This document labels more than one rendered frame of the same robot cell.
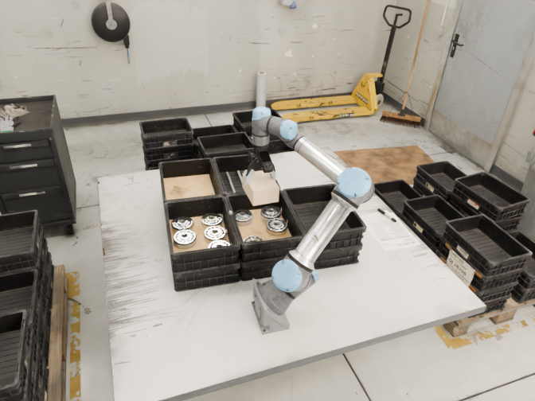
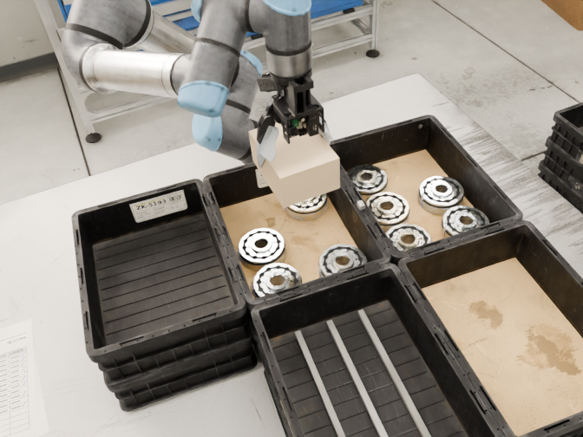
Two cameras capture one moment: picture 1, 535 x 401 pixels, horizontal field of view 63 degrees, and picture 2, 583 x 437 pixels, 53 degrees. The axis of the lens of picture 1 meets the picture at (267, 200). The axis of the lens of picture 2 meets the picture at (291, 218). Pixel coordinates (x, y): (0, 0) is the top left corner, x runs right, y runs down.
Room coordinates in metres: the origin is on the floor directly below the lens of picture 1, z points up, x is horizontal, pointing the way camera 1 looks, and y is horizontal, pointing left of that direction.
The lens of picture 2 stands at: (2.56, 0.05, 1.82)
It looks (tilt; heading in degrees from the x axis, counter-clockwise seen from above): 46 degrees down; 182
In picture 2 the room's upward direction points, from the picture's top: 6 degrees counter-clockwise
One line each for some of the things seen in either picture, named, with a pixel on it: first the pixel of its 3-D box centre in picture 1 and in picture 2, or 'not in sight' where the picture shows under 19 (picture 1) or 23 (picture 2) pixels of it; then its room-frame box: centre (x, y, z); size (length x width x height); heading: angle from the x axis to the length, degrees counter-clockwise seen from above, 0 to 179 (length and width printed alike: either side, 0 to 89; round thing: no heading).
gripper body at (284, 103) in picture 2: (259, 154); (294, 100); (1.71, 0.05, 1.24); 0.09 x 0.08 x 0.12; 22
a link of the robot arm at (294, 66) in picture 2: (259, 138); (291, 56); (1.70, 0.05, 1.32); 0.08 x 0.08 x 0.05
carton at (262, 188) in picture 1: (260, 187); (293, 159); (1.68, 0.04, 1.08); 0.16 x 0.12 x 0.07; 21
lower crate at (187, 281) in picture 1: (201, 251); not in sight; (1.59, 0.30, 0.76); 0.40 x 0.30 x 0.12; 17
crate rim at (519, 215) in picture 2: (200, 224); (415, 181); (1.59, 0.30, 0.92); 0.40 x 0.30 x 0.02; 17
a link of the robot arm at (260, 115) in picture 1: (261, 122); (284, 11); (1.70, 0.04, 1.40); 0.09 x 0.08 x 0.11; 62
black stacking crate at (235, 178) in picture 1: (244, 181); (365, 388); (2.06, 0.13, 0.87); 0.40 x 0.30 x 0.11; 17
